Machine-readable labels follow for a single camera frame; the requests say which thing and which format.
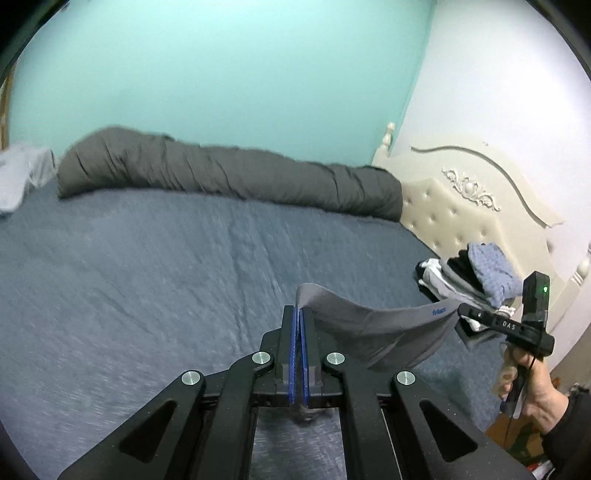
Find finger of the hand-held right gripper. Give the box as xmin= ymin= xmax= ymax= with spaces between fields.
xmin=457 ymin=303 xmax=499 ymax=331

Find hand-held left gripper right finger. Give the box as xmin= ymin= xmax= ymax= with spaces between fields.
xmin=300 ymin=307 xmax=539 ymax=480

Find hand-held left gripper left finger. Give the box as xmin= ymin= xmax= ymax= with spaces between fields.
xmin=58 ymin=305 xmax=301 ymax=480

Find grey underwear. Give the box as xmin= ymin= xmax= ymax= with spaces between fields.
xmin=294 ymin=282 xmax=463 ymax=421

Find person's right forearm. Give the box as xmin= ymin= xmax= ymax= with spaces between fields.
xmin=540 ymin=391 xmax=591 ymax=480

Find stack of folded clothes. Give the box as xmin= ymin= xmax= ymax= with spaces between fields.
xmin=416 ymin=242 xmax=521 ymax=334

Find person's right hand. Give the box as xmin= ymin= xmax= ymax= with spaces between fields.
xmin=498 ymin=345 xmax=572 ymax=437

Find cream carved headboard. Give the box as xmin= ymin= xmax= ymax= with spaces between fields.
xmin=372 ymin=122 xmax=591 ymax=333

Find rolled dark grey duvet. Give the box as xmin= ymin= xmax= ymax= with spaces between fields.
xmin=56 ymin=127 xmax=404 ymax=222

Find light grey blanket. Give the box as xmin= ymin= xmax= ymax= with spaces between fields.
xmin=0 ymin=144 xmax=57 ymax=216

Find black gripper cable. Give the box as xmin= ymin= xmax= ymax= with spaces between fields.
xmin=505 ymin=353 xmax=541 ymax=421

